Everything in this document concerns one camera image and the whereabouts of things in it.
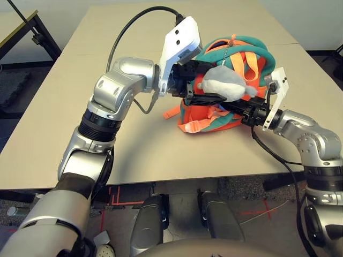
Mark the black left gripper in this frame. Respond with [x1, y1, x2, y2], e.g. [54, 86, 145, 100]
[168, 60, 228, 107]

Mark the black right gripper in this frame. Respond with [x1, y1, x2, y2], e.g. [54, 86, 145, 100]
[221, 97, 271, 128]

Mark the grey plush keychain toy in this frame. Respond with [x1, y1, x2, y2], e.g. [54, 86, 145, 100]
[198, 40, 258, 103]

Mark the teal and orange backpack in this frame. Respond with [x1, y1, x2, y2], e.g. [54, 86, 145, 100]
[162, 34, 277, 134]

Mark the black tripod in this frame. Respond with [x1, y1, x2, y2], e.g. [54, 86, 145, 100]
[317, 42, 343, 81]

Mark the grey robot right leg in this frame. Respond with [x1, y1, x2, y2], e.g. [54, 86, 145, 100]
[199, 190, 246, 243]

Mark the grey robot leg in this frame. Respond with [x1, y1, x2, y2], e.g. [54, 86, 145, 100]
[199, 190, 246, 243]
[130, 194, 166, 257]

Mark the grey robot left leg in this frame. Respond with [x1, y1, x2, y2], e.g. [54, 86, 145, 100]
[130, 194, 166, 257]

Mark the grey robot torso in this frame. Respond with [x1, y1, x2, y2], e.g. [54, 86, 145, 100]
[160, 235, 309, 257]

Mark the grey flat floor piece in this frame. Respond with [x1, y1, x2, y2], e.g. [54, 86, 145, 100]
[93, 230, 110, 245]

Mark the white perforated clog shoe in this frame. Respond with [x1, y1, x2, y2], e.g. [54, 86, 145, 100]
[95, 243, 116, 257]

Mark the black foam floor mat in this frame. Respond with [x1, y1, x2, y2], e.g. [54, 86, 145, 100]
[0, 71, 32, 108]

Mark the grey cylinder can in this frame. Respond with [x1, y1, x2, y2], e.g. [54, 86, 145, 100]
[7, 207, 27, 217]

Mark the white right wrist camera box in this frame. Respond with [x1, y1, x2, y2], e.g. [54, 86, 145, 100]
[262, 67, 290, 132]

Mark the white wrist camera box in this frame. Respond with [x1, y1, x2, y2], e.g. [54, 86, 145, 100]
[158, 16, 204, 97]
[262, 67, 290, 132]

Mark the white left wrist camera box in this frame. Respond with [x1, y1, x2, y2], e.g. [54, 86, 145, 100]
[158, 16, 204, 97]

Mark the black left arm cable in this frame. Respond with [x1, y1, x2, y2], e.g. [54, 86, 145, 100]
[106, 5, 185, 115]

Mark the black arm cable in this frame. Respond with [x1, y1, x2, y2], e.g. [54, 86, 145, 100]
[251, 125, 317, 257]
[106, 5, 185, 115]

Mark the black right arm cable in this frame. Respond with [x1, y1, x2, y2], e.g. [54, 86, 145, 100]
[251, 125, 317, 257]

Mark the thin white floor cable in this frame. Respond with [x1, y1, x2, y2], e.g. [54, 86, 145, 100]
[241, 199, 290, 225]

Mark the black frame side table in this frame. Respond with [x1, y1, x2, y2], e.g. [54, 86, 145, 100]
[0, 0, 62, 65]

